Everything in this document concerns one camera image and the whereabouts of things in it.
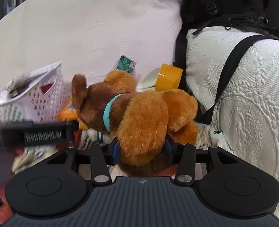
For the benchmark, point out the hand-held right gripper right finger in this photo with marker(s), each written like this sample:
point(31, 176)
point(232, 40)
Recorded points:
point(168, 149)

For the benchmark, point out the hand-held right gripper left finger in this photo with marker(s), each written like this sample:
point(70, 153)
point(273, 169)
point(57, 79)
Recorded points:
point(116, 151)

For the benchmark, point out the white plastic lattice basket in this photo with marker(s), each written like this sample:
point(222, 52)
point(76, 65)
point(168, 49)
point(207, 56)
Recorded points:
point(47, 104)

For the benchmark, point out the brown plush dog toy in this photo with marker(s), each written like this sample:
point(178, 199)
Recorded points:
point(139, 120)

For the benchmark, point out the yellow snack packet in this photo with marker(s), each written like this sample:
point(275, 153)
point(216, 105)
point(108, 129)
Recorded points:
point(67, 113)

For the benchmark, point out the person's left hand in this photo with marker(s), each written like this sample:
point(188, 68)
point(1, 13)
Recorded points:
point(2, 215)

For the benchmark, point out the printed papers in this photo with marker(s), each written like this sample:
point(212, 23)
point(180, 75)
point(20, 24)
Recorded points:
point(23, 82)

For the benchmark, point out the yellow tape roll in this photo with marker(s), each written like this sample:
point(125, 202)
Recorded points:
point(169, 78)

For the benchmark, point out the white round lid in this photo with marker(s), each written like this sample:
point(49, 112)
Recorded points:
point(150, 79)

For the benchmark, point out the green blue printed packet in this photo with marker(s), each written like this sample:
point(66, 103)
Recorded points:
point(125, 65)

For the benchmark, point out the white tote bag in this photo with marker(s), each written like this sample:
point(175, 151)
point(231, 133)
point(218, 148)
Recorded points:
point(253, 99)

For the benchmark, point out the large white quilted pillow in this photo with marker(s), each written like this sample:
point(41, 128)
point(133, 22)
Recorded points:
point(94, 28)

